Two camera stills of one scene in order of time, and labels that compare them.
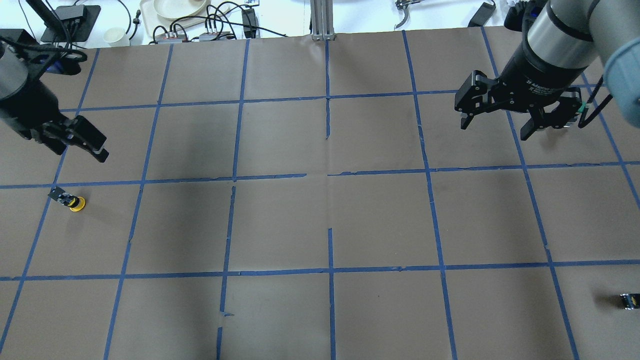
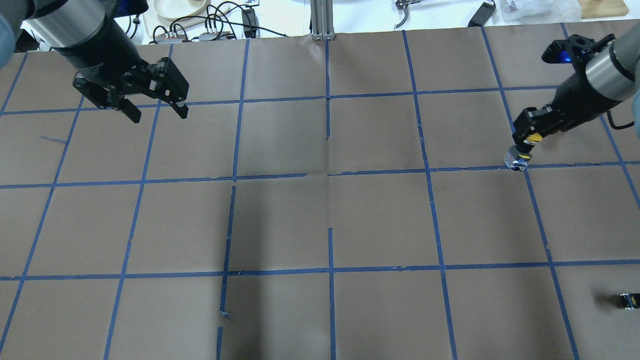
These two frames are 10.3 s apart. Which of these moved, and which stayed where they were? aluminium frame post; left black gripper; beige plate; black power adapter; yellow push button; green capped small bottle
Moved: yellow push button; left black gripper
Stayed: aluminium frame post; black power adapter; green capped small bottle; beige plate
